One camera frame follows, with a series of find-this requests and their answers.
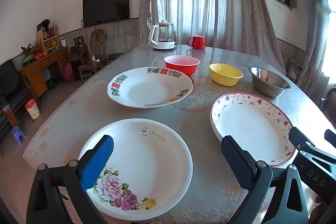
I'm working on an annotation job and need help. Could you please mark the black metal chair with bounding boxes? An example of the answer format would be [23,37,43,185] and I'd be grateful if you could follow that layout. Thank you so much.
[319,87,336,132]

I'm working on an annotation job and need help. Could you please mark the wide beige sheer curtain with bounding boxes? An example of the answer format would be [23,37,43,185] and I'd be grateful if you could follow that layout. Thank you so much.
[138,0,287,75]

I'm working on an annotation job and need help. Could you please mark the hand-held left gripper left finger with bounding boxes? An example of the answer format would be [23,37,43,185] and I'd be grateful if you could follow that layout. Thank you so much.
[26,134,115,224]

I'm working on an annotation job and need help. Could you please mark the red plastic bowl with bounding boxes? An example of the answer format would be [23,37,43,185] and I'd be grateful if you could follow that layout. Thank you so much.
[163,55,201,78]

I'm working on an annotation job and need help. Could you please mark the white plate with rose print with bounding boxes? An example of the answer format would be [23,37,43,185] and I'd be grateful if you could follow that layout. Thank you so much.
[78,118,194,220]

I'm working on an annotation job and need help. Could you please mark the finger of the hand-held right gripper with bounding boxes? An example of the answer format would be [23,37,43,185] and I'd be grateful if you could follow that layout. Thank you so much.
[324,129,336,148]
[288,127,316,153]

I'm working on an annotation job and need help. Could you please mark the tall wooden chair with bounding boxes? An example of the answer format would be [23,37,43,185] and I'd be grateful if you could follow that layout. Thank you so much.
[90,29,108,64]

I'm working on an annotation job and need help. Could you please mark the stainless steel bowl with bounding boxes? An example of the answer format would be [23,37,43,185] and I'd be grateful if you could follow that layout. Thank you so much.
[248,67,291,98]

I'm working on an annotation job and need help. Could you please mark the green fruit bowl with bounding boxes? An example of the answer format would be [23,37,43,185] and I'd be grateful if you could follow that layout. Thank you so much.
[21,54,36,66]

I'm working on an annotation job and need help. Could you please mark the yellow plastic bowl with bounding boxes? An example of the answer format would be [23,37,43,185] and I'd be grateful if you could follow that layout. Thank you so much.
[209,63,244,87]

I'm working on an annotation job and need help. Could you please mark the pink plastic container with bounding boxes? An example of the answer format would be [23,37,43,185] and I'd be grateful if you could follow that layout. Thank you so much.
[64,62,75,82]

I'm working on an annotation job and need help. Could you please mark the white bin with red rim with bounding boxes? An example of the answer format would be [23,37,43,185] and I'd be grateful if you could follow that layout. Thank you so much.
[25,98,41,120]

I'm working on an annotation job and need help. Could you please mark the black flat television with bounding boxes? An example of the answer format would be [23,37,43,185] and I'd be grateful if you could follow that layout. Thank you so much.
[82,0,130,28]

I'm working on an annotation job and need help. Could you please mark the white plate purple floral rim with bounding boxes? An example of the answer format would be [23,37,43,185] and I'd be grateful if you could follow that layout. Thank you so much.
[210,92,298,167]

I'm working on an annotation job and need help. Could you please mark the white plate with red characters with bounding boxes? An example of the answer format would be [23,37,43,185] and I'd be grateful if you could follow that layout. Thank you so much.
[107,67,194,109]

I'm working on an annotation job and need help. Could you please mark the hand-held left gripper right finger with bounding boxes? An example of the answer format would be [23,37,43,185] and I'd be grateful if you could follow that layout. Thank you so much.
[221,135,308,224]

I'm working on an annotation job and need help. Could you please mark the low wooden stool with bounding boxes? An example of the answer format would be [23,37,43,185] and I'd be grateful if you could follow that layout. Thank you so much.
[78,61,106,82]

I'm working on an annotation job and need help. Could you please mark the blue plastic stool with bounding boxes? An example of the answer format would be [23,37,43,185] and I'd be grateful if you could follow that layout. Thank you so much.
[11,125,27,146]

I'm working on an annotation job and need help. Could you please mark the red mug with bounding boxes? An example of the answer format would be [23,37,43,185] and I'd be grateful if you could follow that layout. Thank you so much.
[186,35,206,50]

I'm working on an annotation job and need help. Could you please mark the narrow beige sheer curtain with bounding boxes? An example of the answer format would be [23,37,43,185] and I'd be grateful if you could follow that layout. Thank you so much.
[299,0,332,98]

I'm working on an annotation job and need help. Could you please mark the black sofa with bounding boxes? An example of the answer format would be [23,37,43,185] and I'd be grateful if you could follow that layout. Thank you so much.
[0,59,34,147]

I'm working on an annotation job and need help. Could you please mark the white electric glass kettle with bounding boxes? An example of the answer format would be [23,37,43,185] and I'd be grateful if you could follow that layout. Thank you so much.
[148,20,178,51]

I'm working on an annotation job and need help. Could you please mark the wooden shelf with ornaments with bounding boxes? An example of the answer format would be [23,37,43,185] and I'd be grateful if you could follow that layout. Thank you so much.
[36,25,60,53]

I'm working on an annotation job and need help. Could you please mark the wooden desk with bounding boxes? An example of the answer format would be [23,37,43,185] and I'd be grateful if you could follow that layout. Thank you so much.
[19,47,69,99]

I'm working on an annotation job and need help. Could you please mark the grey patterned bundle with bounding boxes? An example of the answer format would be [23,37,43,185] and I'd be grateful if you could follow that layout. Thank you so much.
[287,58,303,81]

